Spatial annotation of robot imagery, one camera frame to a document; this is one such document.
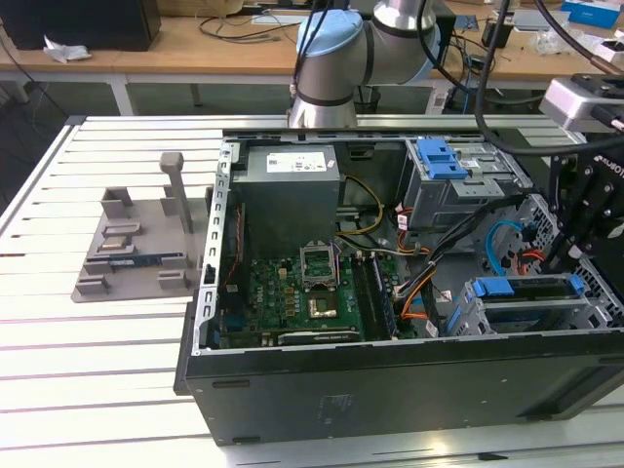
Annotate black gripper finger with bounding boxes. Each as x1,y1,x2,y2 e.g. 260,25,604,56
567,163,618,257
543,153,586,274

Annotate hard disk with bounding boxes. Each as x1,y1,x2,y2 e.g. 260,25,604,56
457,274,586,333

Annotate grey disk bay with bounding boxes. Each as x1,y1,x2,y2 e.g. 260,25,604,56
443,274,613,337

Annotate white box with black inlay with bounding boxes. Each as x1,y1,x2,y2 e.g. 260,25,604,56
592,38,624,63

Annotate clear plastic bags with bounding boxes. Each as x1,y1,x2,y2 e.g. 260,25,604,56
528,21,586,56

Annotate grey drive cage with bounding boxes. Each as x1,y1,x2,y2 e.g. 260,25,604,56
404,138,532,233

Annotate blue cardboard box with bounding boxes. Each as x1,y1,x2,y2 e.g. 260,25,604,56
560,0,624,28

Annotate blue drive cage latch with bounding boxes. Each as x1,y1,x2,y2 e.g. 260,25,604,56
416,138,469,180

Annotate grey flat device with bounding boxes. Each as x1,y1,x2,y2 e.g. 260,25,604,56
511,8,571,33

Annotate small black box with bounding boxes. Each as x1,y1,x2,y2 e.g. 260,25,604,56
481,19,516,49

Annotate installed RAM stick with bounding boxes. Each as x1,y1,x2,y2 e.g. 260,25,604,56
372,255,397,340

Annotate black computer tower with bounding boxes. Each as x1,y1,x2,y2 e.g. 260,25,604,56
436,12,457,50

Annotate black RAM slot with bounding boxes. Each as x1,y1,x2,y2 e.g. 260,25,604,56
351,257,376,342

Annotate black wastebasket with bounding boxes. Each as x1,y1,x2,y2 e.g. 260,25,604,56
354,85,382,116

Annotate metal socket cover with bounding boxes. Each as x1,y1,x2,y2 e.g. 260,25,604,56
297,241,340,289

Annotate CPU socket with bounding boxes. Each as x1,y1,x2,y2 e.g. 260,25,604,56
306,291,338,318

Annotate black graphics card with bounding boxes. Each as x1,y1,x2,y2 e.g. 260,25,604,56
276,329,363,347

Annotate black PC case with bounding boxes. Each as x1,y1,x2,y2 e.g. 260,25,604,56
174,114,624,448

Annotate grey power supply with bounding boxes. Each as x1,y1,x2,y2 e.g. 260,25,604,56
231,143,342,259

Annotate green motherboard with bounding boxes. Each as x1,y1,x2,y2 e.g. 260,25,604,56
216,238,420,345

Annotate grey parts rack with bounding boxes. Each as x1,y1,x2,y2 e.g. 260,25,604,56
71,151,204,304

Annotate blue RAM stick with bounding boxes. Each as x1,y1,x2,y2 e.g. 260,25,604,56
107,255,165,269

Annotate wooden desk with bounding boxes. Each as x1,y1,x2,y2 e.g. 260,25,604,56
0,0,624,94

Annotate crumpled white paper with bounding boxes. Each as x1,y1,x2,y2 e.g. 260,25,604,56
42,34,93,64

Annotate large black box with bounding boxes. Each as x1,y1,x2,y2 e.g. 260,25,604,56
0,0,162,53

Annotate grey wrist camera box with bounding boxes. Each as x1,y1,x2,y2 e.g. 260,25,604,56
538,75,624,134

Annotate blue wire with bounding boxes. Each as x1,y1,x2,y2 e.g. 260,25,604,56
485,218,531,279

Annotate black sleeved wire bundle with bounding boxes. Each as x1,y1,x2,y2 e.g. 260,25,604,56
394,192,530,298

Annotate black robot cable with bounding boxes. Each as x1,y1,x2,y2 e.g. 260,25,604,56
475,0,624,160

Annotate blue hanging cable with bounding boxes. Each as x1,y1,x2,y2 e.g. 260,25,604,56
462,48,477,113

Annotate orange yellow wire bundle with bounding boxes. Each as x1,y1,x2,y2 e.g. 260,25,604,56
397,262,440,321

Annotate yellow black wires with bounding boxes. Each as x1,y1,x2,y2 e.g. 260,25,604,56
335,175,386,241

